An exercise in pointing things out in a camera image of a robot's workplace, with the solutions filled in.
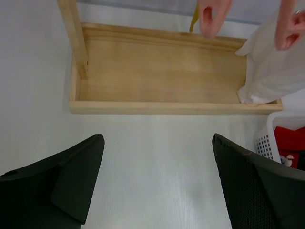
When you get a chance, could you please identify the red sock with pompom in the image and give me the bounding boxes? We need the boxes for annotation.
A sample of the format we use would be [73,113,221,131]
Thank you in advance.
[279,150,305,171]
[274,126,305,152]

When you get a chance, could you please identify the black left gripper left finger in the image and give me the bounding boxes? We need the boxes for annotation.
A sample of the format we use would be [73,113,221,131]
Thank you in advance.
[0,134,105,229]

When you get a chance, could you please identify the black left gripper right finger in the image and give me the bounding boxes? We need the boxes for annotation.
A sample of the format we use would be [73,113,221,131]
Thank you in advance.
[212,134,305,229]

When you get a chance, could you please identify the white perforated plastic basket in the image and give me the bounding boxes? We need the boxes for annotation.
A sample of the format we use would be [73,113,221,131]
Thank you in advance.
[254,110,305,163]

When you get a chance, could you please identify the wooden clothes rack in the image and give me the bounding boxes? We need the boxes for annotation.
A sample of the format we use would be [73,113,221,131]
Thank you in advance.
[58,0,283,115]

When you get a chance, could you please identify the white cloth garment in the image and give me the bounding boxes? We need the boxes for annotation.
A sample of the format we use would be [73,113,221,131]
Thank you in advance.
[235,12,305,104]

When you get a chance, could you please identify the pink round clip hanger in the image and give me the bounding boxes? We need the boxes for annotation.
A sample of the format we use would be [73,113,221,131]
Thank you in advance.
[196,0,305,50]

